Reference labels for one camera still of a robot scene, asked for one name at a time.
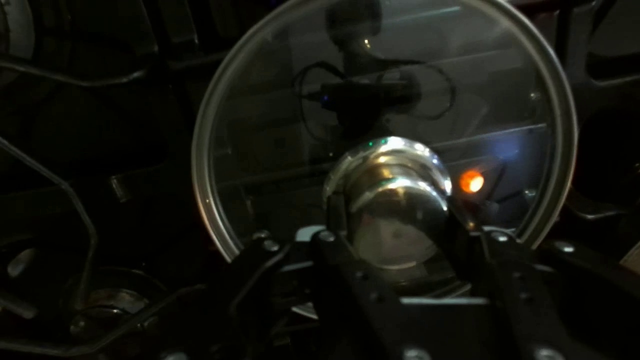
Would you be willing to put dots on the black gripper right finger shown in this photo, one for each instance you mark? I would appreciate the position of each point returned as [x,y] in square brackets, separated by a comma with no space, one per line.
[547,300]

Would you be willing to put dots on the glass lid with steel knob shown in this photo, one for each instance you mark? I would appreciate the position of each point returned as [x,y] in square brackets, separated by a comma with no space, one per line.
[267,132]

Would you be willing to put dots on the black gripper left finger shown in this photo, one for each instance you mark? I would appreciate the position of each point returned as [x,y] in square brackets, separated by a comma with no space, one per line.
[312,300]

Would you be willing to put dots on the black gas stove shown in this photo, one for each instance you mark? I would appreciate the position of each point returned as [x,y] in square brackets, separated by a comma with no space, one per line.
[101,307]

